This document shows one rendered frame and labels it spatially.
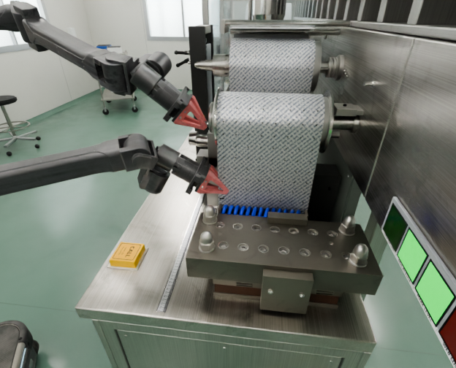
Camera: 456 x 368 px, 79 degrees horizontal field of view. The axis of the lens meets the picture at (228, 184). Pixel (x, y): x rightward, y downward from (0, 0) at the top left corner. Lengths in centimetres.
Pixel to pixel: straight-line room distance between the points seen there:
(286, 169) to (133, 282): 47
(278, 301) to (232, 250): 15
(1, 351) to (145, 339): 98
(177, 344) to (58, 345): 118
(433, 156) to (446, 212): 8
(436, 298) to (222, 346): 48
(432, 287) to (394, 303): 162
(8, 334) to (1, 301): 56
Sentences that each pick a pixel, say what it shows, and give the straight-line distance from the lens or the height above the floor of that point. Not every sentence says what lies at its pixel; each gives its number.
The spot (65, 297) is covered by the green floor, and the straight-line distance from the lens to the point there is 207.
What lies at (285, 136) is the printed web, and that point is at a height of 123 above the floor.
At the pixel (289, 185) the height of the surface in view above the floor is 111.
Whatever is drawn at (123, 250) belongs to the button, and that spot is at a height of 92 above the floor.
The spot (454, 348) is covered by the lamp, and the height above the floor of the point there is 117.
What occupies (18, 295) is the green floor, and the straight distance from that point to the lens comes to 223.
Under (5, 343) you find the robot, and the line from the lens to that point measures 170.
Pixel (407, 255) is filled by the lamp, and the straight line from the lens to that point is 48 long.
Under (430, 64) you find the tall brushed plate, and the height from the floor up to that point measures 141.
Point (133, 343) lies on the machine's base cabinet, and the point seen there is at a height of 77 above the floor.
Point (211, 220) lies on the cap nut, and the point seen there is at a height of 104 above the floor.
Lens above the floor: 147
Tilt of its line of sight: 32 degrees down
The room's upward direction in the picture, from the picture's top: straight up
